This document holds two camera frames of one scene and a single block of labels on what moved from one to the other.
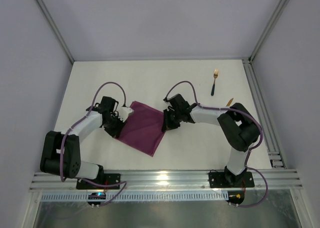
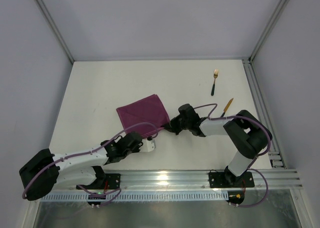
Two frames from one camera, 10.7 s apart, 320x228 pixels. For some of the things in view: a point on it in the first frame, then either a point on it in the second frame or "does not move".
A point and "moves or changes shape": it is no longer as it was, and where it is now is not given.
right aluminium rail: x=266 y=128 does not move
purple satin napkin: x=143 y=129 moves or changes shape
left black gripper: x=114 y=129 → x=139 y=141
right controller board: x=235 y=198 does not move
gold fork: x=215 y=75 does not move
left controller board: x=96 y=195 does not move
